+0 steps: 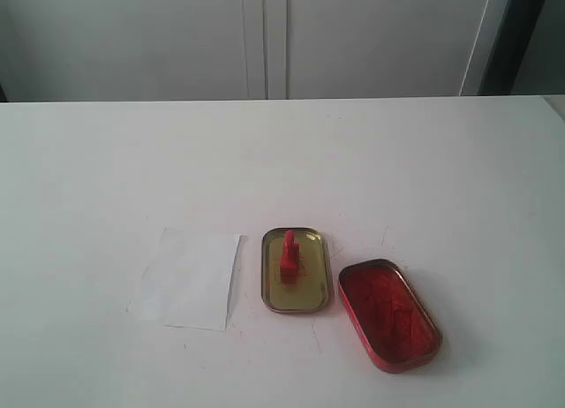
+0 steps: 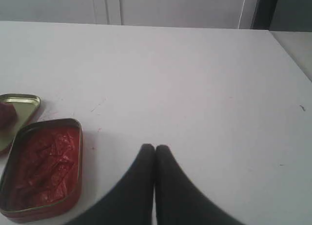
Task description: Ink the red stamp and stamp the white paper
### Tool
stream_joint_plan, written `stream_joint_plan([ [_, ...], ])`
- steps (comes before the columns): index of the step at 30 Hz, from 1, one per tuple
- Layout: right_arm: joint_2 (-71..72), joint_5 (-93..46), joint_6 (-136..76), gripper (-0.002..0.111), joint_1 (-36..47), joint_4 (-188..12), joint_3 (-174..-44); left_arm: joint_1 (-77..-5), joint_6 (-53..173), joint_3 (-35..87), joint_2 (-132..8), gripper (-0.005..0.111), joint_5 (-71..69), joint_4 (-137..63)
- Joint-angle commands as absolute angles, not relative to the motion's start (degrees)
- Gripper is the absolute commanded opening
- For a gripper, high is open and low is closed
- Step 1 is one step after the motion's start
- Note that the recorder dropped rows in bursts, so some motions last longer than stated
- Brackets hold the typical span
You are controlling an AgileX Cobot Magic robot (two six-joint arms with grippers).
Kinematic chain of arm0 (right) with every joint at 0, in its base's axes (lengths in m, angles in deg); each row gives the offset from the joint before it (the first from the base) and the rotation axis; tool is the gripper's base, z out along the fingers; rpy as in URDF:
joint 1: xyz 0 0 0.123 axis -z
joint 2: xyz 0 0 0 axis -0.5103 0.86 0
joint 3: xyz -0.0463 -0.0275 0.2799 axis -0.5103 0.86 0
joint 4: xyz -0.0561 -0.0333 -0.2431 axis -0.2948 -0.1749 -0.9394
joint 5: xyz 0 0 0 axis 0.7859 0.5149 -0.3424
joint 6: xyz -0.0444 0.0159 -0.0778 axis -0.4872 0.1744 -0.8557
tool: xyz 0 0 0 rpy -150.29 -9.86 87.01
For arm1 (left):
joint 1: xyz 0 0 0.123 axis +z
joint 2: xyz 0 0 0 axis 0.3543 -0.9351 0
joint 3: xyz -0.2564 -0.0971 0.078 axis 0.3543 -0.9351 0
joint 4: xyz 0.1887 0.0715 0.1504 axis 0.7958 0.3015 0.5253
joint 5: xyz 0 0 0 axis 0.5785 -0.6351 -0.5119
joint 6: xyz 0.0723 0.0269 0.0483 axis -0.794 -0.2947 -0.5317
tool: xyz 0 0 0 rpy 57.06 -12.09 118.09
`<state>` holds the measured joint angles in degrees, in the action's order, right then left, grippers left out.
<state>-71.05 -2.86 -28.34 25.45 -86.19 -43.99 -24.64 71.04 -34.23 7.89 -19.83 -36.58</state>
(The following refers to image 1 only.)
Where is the red plastic stamp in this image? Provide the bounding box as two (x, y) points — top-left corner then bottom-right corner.
(279, 230), (300, 284)

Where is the white paper sheet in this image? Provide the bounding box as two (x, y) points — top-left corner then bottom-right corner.
(126, 228), (241, 332)

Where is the red ink pad tin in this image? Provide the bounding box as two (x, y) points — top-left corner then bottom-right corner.
(338, 259), (442, 374)

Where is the gold tin lid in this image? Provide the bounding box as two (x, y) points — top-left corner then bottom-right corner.
(260, 227), (333, 314)

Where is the white cabinet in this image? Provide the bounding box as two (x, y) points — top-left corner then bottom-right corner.
(1, 0), (509, 102)

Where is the black vertical pole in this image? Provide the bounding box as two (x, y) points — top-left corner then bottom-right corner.
(478, 0), (546, 96)

